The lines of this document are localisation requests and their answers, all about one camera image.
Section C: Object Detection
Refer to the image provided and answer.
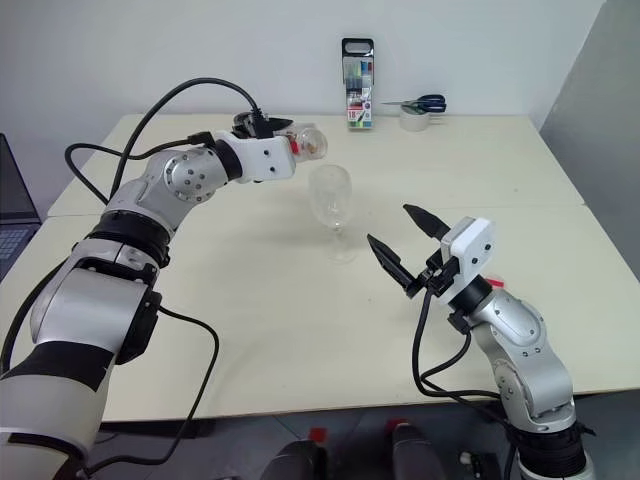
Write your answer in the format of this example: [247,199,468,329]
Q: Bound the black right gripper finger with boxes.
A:
[403,203,452,244]
[366,233,418,298]

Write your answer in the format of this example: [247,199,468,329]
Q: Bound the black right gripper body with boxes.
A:
[405,241,459,298]

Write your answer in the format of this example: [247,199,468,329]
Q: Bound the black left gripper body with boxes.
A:
[248,118,293,141]

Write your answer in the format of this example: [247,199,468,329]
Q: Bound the clear plastic drink bottle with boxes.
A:
[285,125,330,163]

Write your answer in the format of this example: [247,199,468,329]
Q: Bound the clear wine glass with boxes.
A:
[308,163,359,265]

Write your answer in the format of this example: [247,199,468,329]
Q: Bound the marker pen pack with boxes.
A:
[341,37,376,133]

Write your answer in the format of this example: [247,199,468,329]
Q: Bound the white tape roll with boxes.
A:
[398,106,430,133]

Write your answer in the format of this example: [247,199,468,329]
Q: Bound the dark rounded shape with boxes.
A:
[260,438,329,480]
[392,423,447,480]

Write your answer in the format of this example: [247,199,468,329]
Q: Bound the grey metal base part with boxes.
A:
[459,449,507,480]

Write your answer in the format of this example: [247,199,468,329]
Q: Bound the dark laptop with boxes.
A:
[0,131,42,282]

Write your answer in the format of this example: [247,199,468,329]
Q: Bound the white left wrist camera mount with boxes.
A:
[215,130,297,185]

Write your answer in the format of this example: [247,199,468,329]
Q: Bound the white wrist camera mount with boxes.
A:
[434,216,498,306]
[215,130,297,185]

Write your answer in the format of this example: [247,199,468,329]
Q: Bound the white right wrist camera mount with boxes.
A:
[434,216,498,306]

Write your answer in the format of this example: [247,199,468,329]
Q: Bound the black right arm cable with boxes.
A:
[410,289,526,451]

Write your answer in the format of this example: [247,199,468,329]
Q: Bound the blue handled scissors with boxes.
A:
[380,93,448,114]

